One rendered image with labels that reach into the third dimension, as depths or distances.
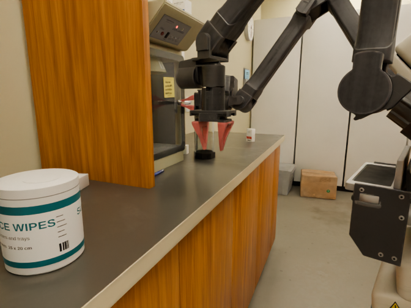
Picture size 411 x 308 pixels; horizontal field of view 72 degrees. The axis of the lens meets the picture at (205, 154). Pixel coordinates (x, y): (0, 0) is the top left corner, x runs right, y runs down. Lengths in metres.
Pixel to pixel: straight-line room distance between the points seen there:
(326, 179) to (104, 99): 3.07
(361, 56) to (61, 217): 0.55
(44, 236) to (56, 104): 0.67
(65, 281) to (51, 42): 0.81
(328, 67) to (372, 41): 3.36
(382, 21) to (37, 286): 0.68
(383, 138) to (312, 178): 0.96
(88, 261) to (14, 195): 0.17
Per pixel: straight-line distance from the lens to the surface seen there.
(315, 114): 3.91
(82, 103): 1.04
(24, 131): 1.24
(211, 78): 0.68
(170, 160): 1.19
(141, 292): 0.66
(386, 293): 0.80
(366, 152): 3.99
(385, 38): 0.56
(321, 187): 3.70
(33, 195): 0.52
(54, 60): 1.13
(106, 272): 0.54
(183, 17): 1.08
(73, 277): 0.55
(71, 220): 0.55
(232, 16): 0.67
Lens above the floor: 1.23
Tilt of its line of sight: 12 degrees down
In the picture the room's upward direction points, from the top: straight up
